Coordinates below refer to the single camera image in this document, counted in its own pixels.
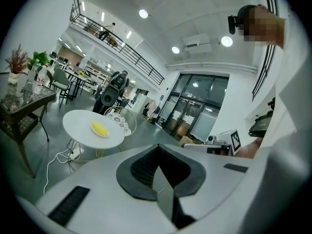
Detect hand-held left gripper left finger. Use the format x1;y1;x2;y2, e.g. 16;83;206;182
35;144;179;234

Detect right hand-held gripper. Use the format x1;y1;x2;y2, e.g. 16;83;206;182
183;129;242;156

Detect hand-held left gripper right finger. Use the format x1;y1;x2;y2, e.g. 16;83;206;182
158;144;255;221

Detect person's right forearm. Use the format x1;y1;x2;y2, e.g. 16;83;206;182
237;137;263;159

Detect cardboard box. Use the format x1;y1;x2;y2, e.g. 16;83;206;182
177;135;197;148

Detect white power strip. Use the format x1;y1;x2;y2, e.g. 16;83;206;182
68;147;85;160

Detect glass entrance doors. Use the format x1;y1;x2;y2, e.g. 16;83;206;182
156;73;230;145

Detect clothes rack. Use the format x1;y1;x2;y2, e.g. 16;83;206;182
140;99;161;124

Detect round white table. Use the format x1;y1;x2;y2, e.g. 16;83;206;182
62;109;125;159

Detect floral seat cushion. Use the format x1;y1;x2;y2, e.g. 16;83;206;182
105;113;129;135

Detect black forearm-mounted monitor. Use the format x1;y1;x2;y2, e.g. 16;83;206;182
248;97;276;138

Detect black mezzanine railing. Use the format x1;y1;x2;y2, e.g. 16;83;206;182
70;0;165;85

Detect white ceiling air conditioner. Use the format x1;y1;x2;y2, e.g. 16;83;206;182
182;34;212;54

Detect person's white shirt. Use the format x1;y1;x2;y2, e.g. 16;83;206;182
258;16;312;146

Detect black high table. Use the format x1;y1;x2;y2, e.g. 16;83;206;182
65;70;87;99

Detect grey dining chair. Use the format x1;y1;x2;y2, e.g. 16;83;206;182
47;68;72;108

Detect dark glass-top table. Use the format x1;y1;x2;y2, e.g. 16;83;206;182
0;72;57;179

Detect person's head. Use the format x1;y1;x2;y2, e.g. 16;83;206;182
237;4;287;51

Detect green potted plant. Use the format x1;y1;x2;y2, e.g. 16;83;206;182
27;51;51;70

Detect dried plant in white vase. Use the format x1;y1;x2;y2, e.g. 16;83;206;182
5;44;29;85

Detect white power cable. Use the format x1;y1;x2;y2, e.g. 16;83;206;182
43;146;81;195

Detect gold wire chair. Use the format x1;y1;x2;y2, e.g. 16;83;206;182
103;105;137;137

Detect black head-worn camera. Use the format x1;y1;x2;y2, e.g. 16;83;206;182
227;14;239;35

